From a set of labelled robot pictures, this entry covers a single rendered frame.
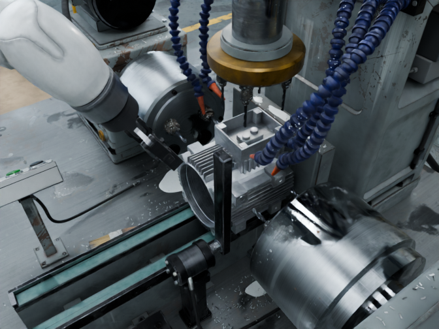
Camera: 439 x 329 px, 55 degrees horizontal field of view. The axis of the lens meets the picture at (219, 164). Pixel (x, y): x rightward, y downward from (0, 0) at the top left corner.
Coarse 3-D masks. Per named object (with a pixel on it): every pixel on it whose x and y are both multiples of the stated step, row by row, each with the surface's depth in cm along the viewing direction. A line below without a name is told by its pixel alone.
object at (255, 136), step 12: (228, 120) 91; (240, 120) 93; (252, 120) 95; (264, 120) 94; (216, 132) 90; (228, 132) 93; (240, 132) 92; (252, 132) 90; (264, 132) 92; (228, 144) 88; (240, 144) 85; (252, 144) 85; (264, 144) 87; (240, 156) 85; (276, 156) 91; (240, 168) 87
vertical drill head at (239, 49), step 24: (240, 0) 67; (264, 0) 66; (240, 24) 70; (264, 24) 69; (216, 48) 75; (240, 48) 71; (264, 48) 70; (288, 48) 73; (216, 72) 74; (240, 72) 70; (264, 72) 70; (288, 72) 72; (240, 96) 76
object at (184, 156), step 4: (188, 152) 91; (284, 152) 91; (180, 156) 91; (184, 156) 91; (184, 160) 91; (208, 188) 85; (212, 188) 83; (212, 192) 84; (184, 196) 101; (212, 196) 85; (212, 228) 92; (212, 232) 93
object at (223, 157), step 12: (216, 156) 67; (228, 156) 66; (216, 168) 68; (228, 168) 67; (216, 180) 70; (228, 180) 69; (216, 192) 72; (228, 192) 71; (216, 204) 75; (228, 204) 73; (216, 216) 77; (228, 216) 75; (216, 228) 80; (228, 228) 78; (216, 240) 82; (228, 240) 80; (228, 252) 83
